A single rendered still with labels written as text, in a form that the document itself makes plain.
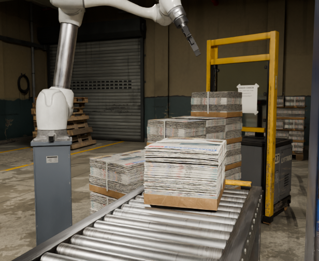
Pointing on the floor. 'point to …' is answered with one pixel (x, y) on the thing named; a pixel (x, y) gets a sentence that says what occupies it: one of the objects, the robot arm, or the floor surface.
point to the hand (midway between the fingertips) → (196, 51)
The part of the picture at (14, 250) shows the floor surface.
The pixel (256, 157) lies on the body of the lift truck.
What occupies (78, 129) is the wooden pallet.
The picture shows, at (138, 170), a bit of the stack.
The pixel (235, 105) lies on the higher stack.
